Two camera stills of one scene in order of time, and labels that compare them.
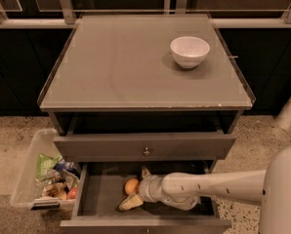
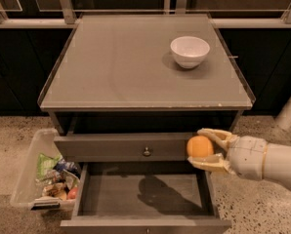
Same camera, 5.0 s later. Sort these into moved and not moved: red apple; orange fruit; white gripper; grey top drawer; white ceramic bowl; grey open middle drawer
Moved: orange fruit; white gripper
Not moved: red apple; grey top drawer; grey open middle drawer; white ceramic bowl
